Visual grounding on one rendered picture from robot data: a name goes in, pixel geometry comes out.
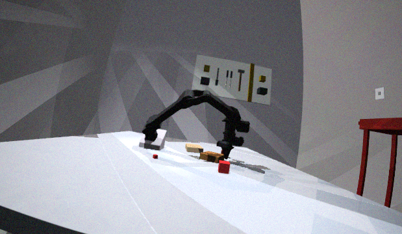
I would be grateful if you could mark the tan flat bar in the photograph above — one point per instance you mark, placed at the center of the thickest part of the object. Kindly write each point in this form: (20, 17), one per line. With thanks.
(193, 148)

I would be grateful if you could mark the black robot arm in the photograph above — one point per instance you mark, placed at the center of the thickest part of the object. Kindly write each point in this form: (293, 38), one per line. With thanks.
(187, 99)

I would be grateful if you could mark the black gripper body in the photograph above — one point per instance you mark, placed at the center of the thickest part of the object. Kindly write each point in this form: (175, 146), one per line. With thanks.
(225, 142)

